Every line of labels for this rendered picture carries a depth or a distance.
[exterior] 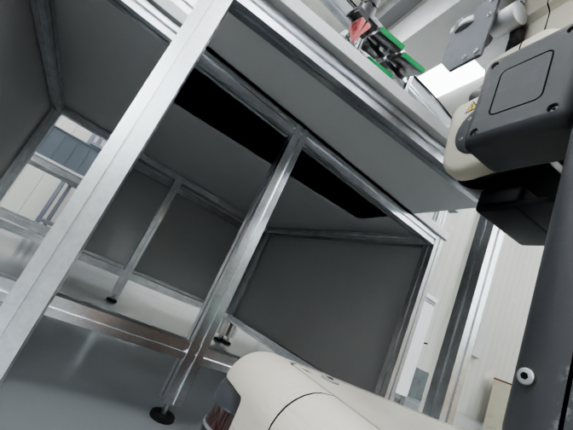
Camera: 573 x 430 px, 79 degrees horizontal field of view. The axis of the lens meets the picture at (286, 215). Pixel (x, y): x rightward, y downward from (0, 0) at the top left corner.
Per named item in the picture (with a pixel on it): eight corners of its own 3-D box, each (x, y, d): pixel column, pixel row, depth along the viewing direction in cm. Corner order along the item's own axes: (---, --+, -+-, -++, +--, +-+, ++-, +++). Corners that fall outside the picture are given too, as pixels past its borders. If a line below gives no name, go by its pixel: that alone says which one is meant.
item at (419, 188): (523, 203, 89) (526, 194, 90) (217, -54, 58) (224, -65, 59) (358, 218, 152) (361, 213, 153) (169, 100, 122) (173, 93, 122)
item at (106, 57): (448, 241, 133) (449, 234, 134) (16, -112, 65) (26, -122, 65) (271, 229, 253) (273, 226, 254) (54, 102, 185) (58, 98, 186)
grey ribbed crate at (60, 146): (106, 188, 258) (122, 162, 264) (13, 140, 230) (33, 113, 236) (102, 192, 295) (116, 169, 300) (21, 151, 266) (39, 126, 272)
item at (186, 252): (335, 383, 281) (371, 284, 303) (47, 276, 181) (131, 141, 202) (309, 366, 313) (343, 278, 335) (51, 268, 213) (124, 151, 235)
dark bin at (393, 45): (402, 50, 145) (412, 34, 144) (379, 31, 142) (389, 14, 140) (374, 60, 172) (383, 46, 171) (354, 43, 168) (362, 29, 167)
